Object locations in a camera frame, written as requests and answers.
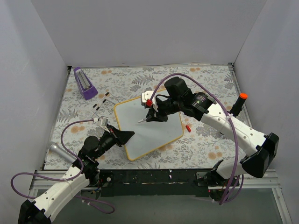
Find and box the yellow framed whiteboard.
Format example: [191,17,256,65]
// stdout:
[114,97,184,161]

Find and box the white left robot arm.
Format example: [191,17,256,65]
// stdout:
[18,125,135,224]

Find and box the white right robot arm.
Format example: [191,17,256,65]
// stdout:
[141,77,279,187]

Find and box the silver microphone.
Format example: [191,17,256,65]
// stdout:
[48,141,76,163]

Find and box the black orange-tipped flashlight on stand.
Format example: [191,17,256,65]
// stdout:
[229,93,248,117]

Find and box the floral patterned tablecloth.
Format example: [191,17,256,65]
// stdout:
[43,64,257,170]

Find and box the purple metronome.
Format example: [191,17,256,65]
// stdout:
[73,67,98,100]

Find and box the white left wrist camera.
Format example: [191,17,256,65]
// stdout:
[98,116,108,128]

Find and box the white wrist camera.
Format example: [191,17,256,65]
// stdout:
[141,91,158,112]
[98,116,108,128]

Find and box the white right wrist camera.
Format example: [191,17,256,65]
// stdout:
[141,91,158,112]

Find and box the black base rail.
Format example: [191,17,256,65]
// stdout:
[84,168,228,197]

